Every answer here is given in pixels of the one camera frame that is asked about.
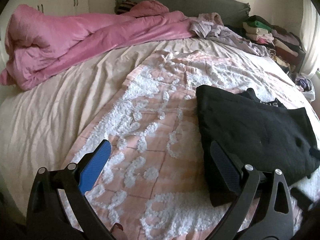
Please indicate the pink white floral blanket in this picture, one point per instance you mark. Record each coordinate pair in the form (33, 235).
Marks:
(153, 182)

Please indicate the dark striped pillow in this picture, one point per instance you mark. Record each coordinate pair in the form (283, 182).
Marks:
(124, 6)

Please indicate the white curtain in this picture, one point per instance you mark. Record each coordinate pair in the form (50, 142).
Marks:
(309, 35)

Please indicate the lilac crumpled garment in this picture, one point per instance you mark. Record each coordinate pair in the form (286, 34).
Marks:
(210, 27)

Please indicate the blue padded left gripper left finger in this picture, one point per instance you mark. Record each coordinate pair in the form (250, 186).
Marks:
(89, 168)

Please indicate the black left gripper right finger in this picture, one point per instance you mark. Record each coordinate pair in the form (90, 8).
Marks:
(230, 172)

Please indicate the pink duvet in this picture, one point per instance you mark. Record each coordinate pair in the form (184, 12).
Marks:
(40, 46)

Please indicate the black sweater with orange cuffs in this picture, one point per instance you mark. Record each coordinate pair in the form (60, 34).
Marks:
(266, 135)

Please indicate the stack of folded clothes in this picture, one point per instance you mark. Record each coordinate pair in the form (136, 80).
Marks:
(285, 46)

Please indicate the person's hand under gripper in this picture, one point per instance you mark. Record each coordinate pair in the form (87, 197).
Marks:
(118, 232)

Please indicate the white plastic bag with clothes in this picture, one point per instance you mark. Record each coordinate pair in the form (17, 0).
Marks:
(307, 87)

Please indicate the beige bed sheet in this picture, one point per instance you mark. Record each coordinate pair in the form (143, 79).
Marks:
(39, 126)

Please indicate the grey green headboard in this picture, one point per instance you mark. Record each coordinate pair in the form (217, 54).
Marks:
(232, 12)

